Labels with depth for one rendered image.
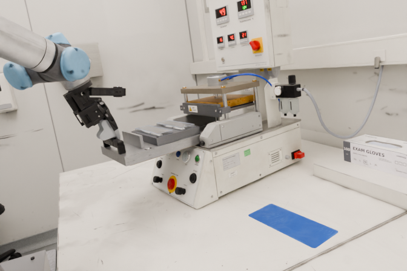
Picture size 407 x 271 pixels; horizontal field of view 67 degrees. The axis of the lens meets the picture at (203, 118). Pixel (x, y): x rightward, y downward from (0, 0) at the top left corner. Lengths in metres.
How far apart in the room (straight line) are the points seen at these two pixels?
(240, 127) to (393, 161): 0.47
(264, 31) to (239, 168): 0.50
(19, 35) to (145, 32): 1.98
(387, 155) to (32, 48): 0.99
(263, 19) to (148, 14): 1.61
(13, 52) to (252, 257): 0.67
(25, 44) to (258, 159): 0.80
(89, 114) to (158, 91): 1.72
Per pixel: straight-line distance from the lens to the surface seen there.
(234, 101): 1.12
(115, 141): 0.95
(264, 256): 0.79
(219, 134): 1.01
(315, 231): 0.87
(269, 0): 1.20
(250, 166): 1.12
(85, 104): 0.96
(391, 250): 0.84
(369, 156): 1.14
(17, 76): 0.86
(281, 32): 1.22
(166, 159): 1.20
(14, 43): 0.71
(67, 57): 0.75
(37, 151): 2.59
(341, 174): 1.11
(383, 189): 1.02
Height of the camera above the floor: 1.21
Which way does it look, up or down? 10 degrees down
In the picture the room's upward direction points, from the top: 8 degrees counter-clockwise
